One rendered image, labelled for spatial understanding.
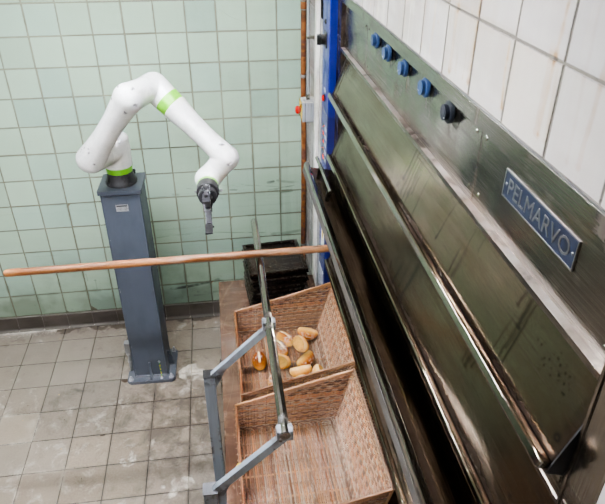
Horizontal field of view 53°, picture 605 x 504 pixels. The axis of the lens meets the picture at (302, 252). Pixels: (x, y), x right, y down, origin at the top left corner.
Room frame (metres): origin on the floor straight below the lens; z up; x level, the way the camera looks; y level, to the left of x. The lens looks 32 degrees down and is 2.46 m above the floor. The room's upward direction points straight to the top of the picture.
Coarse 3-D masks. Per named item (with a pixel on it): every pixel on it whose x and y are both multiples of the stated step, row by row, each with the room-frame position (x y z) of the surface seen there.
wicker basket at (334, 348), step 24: (312, 288) 2.30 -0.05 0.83; (240, 312) 2.25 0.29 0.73; (288, 312) 2.29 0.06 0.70; (312, 312) 2.30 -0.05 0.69; (336, 312) 2.14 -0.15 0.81; (240, 336) 2.24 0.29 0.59; (336, 336) 2.05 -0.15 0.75; (240, 360) 1.92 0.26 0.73; (336, 360) 1.97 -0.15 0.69; (240, 384) 1.77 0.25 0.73; (264, 384) 1.92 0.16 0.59; (288, 384) 1.75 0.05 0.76
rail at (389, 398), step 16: (320, 208) 1.94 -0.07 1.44; (336, 240) 1.71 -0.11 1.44; (336, 256) 1.62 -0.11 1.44; (352, 288) 1.44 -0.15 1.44; (352, 304) 1.37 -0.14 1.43; (368, 336) 1.22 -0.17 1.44; (368, 352) 1.17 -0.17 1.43; (384, 384) 1.05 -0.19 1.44; (400, 416) 0.95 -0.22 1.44; (400, 432) 0.90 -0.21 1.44; (416, 464) 0.82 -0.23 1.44; (416, 480) 0.78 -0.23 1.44
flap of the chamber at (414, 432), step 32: (320, 192) 2.11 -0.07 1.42; (320, 224) 1.88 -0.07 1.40; (352, 224) 1.89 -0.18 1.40; (352, 256) 1.66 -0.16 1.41; (352, 320) 1.34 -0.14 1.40; (384, 320) 1.33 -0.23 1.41; (384, 352) 1.19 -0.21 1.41; (416, 384) 1.09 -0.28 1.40; (384, 416) 0.98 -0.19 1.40; (416, 416) 0.98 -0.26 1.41; (416, 448) 0.88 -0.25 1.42; (448, 448) 0.89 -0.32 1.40; (448, 480) 0.81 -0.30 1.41
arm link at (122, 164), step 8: (120, 136) 2.64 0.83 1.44; (120, 144) 2.61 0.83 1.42; (128, 144) 2.66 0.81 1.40; (120, 152) 2.60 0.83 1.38; (128, 152) 2.65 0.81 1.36; (120, 160) 2.61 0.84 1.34; (128, 160) 2.64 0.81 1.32; (112, 168) 2.60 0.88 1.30; (120, 168) 2.61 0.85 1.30; (128, 168) 2.63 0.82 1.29
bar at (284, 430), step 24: (264, 288) 1.81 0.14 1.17; (264, 312) 1.68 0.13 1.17; (264, 336) 1.62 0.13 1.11; (216, 384) 1.60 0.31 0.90; (216, 408) 1.58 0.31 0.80; (216, 432) 1.58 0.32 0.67; (288, 432) 1.14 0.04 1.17; (216, 456) 1.58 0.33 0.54; (264, 456) 1.14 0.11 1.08; (216, 480) 1.58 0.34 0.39
